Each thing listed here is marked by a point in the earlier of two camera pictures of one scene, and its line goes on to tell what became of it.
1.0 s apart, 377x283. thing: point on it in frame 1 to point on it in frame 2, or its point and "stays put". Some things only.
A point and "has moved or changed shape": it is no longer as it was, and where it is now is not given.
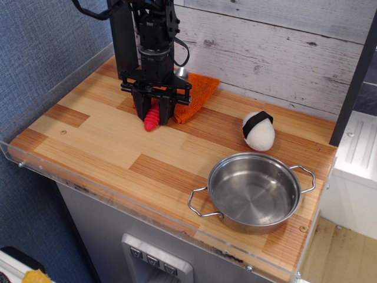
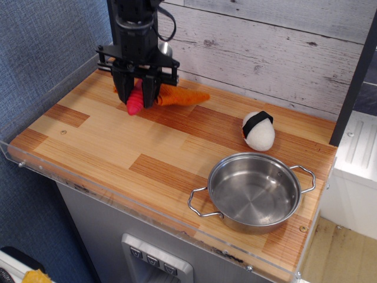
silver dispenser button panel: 146,263 stays put
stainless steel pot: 254,193 stays put
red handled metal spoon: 153,119 has moved or changed shape
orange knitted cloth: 191,99 has moved or changed shape
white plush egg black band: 258,131 stays put
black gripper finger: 143,102 to 124,82
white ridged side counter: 350,197 stays put
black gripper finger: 166,106 to 151,85
